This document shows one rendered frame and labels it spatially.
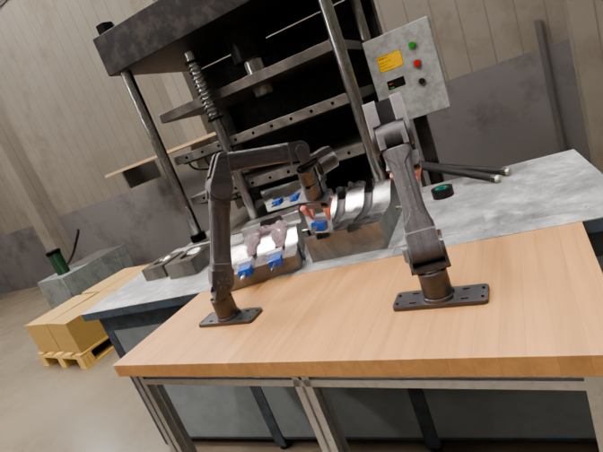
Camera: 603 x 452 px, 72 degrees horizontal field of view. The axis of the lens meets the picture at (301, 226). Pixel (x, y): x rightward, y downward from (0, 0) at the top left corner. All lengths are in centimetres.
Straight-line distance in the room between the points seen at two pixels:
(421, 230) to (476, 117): 326
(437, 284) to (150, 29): 193
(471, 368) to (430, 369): 7
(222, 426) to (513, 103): 335
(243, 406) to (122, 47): 186
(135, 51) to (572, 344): 224
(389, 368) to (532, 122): 348
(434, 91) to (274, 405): 153
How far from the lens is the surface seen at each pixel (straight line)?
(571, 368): 79
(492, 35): 409
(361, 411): 170
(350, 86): 199
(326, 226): 133
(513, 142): 416
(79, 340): 386
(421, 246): 91
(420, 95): 207
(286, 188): 224
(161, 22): 237
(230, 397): 193
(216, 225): 116
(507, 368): 80
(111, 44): 257
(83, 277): 602
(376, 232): 131
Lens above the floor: 127
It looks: 14 degrees down
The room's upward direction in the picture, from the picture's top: 20 degrees counter-clockwise
